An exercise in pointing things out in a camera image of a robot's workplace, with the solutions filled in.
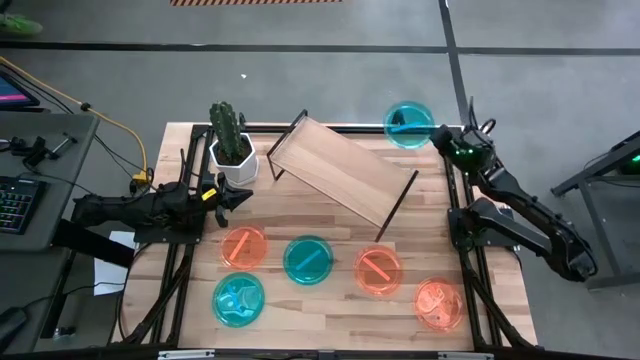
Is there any black computer monitor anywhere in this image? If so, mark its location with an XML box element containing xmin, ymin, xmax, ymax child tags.
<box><xmin>0</xmin><ymin>69</ymin><xmax>42</xmax><ymax>109</ymax></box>

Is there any black backlit keyboard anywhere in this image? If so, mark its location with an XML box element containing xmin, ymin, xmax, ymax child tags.
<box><xmin>0</xmin><ymin>175</ymin><xmax>49</xmax><ymax>236</ymax></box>

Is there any person's foot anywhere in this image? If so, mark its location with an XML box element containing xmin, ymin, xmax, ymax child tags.
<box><xmin>0</xmin><ymin>13</ymin><xmax>44</xmax><ymax>37</ymax></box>

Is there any black desk clamp tool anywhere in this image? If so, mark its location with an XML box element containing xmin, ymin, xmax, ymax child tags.
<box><xmin>0</xmin><ymin>132</ymin><xmax>80</xmax><ymax>169</ymax></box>

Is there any black metal rig frame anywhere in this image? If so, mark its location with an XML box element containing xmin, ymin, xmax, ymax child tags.
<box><xmin>113</xmin><ymin>122</ymin><xmax>539</xmax><ymax>360</ymax></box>

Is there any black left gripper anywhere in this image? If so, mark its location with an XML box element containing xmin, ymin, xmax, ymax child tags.
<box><xmin>197</xmin><ymin>172</ymin><xmax>254</xmax><ymax>229</ymax></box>

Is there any black floor cable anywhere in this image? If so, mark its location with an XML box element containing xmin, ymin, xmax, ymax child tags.
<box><xmin>92</xmin><ymin>133</ymin><xmax>151</xmax><ymax>176</ymax></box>

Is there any white paper sheet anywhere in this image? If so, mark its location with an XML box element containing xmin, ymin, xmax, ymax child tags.
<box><xmin>92</xmin><ymin>229</ymin><xmax>138</xmax><ymax>297</ymax></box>

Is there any white hexagonal plant pot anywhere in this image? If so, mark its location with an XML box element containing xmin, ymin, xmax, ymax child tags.
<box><xmin>208</xmin><ymin>131</ymin><xmax>261</xmax><ymax>188</ymax></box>

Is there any teal translucent plastic plate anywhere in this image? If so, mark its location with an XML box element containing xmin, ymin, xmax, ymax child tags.
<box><xmin>282</xmin><ymin>234</ymin><xmax>335</xmax><ymax>287</ymax></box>
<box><xmin>211</xmin><ymin>271</ymin><xmax>267</xmax><ymax>329</ymax></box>
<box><xmin>383</xmin><ymin>100</ymin><xmax>437</xmax><ymax>151</ymax></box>

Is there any orange translucent plastic plate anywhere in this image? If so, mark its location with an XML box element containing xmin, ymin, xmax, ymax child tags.
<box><xmin>412</xmin><ymin>276</ymin><xmax>467</xmax><ymax>333</ymax></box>
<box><xmin>220</xmin><ymin>224</ymin><xmax>269</xmax><ymax>273</ymax></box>
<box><xmin>353</xmin><ymin>244</ymin><xmax>405</xmax><ymax>298</ymax></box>

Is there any yellow cable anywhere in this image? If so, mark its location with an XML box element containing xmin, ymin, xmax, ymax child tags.
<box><xmin>0</xmin><ymin>55</ymin><xmax>153</xmax><ymax>185</ymax></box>

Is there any green cactus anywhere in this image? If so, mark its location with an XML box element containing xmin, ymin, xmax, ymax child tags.
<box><xmin>208</xmin><ymin>100</ymin><xmax>245</xmax><ymax>166</ymax></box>

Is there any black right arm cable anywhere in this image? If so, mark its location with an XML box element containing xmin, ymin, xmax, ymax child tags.
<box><xmin>464</xmin><ymin>96</ymin><xmax>497</xmax><ymax>139</ymax></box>

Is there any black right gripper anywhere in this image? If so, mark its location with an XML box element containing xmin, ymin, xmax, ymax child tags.
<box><xmin>390</xmin><ymin>108</ymin><xmax>489</xmax><ymax>174</ymax></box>

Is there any grey desk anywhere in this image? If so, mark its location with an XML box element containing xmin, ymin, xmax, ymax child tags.
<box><xmin>0</xmin><ymin>110</ymin><xmax>101</xmax><ymax>356</ymax></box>

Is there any silver metal bracket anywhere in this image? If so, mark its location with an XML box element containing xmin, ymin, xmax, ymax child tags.
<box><xmin>437</xmin><ymin>351</ymin><xmax>495</xmax><ymax>360</ymax></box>
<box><xmin>157</xmin><ymin>349</ymin><xmax>216</xmax><ymax>360</ymax></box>

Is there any black flat bar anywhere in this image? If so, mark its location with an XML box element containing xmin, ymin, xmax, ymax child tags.
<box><xmin>51</xmin><ymin>218</ymin><xmax>136</xmax><ymax>270</ymax></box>

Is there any wooden shelf with black legs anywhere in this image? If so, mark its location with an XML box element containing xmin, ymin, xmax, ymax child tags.
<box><xmin>265</xmin><ymin>108</ymin><xmax>421</xmax><ymax>244</ymax></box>

